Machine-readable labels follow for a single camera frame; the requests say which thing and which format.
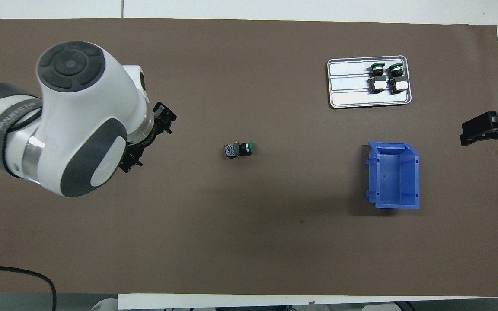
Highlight green push button switch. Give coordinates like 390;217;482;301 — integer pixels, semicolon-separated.
387;62;409;93
223;140;255;159
369;62;388;94

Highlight blue plastic storage bin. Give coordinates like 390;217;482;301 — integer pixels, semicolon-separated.
365;141;421;210

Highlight silver metal tray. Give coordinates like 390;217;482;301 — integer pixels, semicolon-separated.
327;55;412;109

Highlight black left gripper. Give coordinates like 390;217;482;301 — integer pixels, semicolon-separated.
118;102;177;174

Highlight brown table mat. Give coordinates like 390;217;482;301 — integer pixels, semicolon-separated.
0;18;498;298

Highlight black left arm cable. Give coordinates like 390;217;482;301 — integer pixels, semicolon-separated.
0;263;57;311

